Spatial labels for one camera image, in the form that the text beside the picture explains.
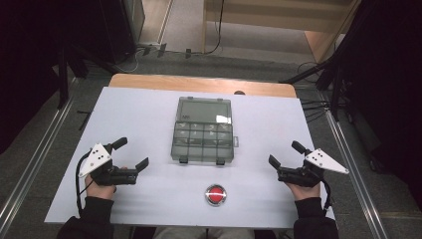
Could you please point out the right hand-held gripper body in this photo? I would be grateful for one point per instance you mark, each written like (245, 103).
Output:
(303, 176)

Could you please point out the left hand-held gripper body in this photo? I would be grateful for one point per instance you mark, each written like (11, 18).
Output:
(112, 176)

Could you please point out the clear plastic organizer box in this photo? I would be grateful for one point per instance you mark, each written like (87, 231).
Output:
(202, 132)

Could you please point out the person's right hand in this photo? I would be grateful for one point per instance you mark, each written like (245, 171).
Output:
(305, 192)

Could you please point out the person's left hand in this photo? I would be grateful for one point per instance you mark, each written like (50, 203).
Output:
(98, 191)

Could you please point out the red round push button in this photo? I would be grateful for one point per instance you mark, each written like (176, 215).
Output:
(215, 195)

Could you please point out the black metal stand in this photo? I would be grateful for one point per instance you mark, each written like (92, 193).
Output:
(63, 76)
(331, 66)

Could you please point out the person's grey trouser legs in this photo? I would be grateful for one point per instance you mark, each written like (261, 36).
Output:
(202, 233)

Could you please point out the power strip with plugs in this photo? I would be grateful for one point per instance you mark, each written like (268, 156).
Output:
(154, 48)

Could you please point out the dark cabinet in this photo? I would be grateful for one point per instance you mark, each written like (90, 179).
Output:
(122, 30)

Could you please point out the light wooden shelf unit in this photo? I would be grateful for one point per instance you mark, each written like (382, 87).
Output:
(282, 20)

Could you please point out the aluminium floor rail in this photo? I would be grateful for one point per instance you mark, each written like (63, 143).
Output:
(36, 152)
(356, 172)

